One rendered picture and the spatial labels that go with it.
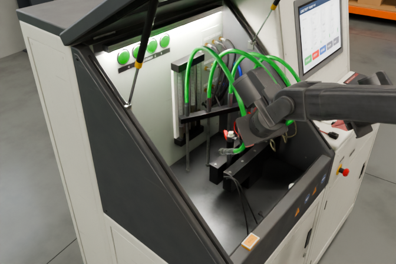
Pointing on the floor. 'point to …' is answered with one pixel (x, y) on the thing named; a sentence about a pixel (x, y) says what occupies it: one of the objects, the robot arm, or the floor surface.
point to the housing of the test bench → (68, 114)
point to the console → (350, 188)
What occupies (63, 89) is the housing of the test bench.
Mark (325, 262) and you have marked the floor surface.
